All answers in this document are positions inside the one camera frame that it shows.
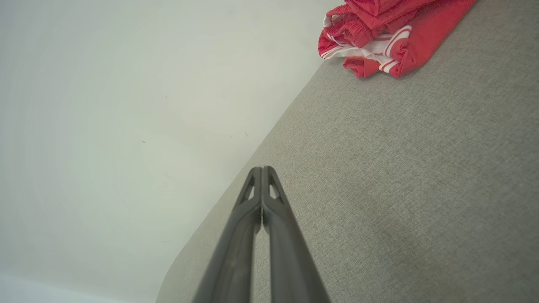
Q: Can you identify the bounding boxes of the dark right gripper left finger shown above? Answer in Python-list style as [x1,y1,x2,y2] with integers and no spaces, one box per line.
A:
[192,167,264,303]

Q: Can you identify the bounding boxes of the grey fabric sofa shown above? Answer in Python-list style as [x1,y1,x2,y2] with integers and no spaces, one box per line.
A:
[156,0,539,303]

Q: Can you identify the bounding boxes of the red number 23 jersey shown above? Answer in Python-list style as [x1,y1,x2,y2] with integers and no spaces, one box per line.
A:
[318,0,478,79]

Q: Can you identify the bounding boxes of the red shorts white stripes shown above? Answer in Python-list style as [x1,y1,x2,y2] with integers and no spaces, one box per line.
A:
[323,0,438,48]

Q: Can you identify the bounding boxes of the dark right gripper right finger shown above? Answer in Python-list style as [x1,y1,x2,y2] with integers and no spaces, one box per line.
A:
[261,166,331,303]

